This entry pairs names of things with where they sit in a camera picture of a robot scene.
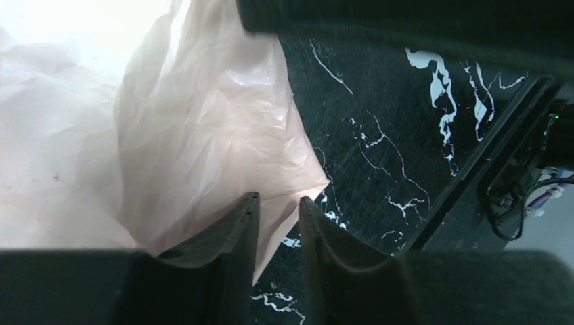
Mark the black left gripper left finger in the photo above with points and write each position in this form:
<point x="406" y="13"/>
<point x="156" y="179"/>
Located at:
<point x="204" y="280"/>

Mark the pink wrapping paper sheet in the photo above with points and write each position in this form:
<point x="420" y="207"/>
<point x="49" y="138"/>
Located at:
<point x="137" y="124"/>

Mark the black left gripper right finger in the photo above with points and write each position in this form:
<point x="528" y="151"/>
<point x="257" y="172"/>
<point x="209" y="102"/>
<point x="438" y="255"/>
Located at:
<point x="349" y="282"/>

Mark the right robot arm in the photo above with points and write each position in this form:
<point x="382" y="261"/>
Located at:
<point x="536" y="36"/>

